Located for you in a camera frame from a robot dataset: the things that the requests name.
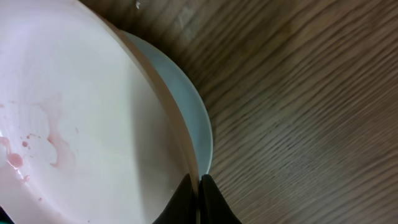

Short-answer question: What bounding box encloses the light blue plate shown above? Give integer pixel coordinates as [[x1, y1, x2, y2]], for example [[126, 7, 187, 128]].
[[124, 32, 213, 176]]

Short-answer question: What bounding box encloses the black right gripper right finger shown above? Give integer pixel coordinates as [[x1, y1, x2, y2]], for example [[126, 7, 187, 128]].
[[199, 174, 241, 224]]

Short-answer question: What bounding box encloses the white pink plate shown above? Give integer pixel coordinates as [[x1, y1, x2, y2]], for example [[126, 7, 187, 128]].
[[1, 0, 198, 223]]

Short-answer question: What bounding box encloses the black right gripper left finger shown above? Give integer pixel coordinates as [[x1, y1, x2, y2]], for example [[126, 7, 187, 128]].
[[153, 174, 197, 224]]

